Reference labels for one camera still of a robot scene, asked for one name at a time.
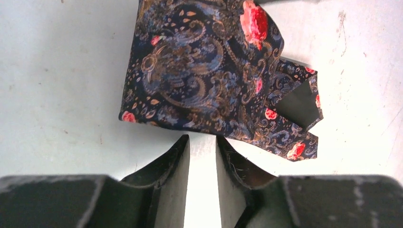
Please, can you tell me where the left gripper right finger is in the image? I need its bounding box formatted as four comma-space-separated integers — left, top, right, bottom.
216, 136, 403, 228

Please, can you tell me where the dark floral rose tie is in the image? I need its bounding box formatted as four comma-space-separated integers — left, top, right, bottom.
118, 0, 323, 162

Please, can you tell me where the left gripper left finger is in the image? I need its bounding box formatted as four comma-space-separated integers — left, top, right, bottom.
0, 135, 190, 228

